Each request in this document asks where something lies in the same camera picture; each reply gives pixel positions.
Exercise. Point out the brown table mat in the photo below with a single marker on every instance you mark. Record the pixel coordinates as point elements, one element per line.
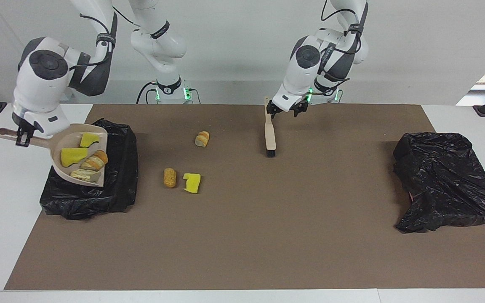
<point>225,252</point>

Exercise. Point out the notched yellow sponge piece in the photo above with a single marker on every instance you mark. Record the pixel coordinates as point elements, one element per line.
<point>192,183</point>

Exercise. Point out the black trash bag bin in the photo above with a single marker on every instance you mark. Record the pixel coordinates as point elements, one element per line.
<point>444,189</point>
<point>116,189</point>

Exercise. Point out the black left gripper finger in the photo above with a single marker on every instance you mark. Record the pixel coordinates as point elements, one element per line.
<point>299,112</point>
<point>272,111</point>

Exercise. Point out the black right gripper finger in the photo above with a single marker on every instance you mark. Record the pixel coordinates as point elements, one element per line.
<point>22,139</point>

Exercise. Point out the striped orange croissant piece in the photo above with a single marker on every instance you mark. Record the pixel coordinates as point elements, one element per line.
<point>96,160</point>

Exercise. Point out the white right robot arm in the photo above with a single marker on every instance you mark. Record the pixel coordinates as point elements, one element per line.
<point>40,92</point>

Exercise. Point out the beige hand brush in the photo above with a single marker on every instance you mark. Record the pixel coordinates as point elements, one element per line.
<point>270,134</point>

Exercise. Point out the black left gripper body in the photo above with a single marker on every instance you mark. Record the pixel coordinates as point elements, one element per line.
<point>289,108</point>

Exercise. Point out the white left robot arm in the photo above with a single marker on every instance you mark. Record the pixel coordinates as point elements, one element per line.
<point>301,80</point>

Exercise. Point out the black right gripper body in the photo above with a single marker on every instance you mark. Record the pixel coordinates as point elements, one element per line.
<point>25,125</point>

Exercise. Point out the pale bread piece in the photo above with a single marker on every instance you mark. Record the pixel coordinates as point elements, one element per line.
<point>84,175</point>

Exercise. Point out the beige plastic dustpan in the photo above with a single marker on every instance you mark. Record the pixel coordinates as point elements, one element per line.
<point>62,144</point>

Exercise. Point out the brown bread roll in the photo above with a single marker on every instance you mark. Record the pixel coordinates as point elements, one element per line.
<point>169,178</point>

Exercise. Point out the small orange croissant piece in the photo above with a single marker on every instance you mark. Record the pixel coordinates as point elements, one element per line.
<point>202,139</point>

